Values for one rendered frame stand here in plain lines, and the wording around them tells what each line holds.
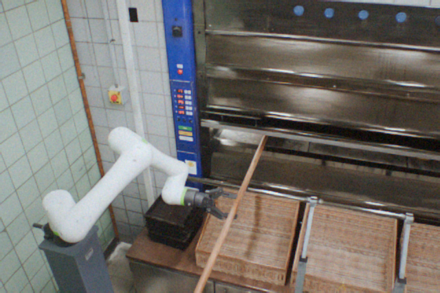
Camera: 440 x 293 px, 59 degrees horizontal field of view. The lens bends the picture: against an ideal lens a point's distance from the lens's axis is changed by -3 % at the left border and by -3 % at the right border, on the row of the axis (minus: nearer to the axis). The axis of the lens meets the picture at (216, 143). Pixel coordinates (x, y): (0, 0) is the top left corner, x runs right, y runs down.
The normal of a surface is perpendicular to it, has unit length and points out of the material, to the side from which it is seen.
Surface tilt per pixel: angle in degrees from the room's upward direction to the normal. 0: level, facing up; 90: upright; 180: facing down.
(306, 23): 90
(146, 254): 0
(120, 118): 90
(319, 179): 70
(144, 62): 90
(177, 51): 90
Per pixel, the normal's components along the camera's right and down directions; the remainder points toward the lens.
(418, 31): -0.32, 0.52
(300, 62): -0.31, 0.21
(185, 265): -0.04, -0.84
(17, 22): 0.95, 0.15
